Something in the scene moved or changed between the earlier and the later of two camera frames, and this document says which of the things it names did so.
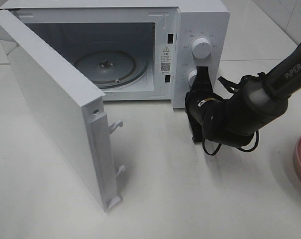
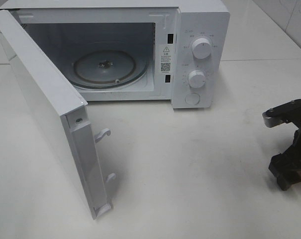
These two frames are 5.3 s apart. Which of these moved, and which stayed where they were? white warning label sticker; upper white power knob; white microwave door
Moved: white microwave door
Stayed: white warning label sticker; upper white power knob
